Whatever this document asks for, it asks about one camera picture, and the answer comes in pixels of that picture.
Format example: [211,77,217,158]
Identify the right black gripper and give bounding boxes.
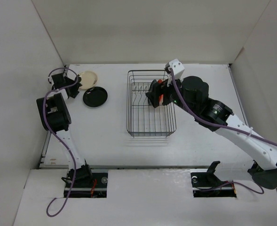
[145,73,197,116]

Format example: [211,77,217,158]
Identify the orange plate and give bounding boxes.
[158,79,163,105]

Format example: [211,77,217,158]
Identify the cream plate with flowers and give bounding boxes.
[79,71,98,90]

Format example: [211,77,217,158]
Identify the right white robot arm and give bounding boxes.
[145,76,277,189]

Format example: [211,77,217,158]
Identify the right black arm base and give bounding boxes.
[190,161,237,198]

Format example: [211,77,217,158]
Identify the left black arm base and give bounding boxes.
[69,171,108,198]

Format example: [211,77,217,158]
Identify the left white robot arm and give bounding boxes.
[36,73,93,187]

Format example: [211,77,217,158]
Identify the black plate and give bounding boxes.
[83,87,108,108]

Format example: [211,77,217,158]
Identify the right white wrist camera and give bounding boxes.
[165,59,185,80]

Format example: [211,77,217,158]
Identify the grey wire dish rack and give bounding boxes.
[126,70,176,137]

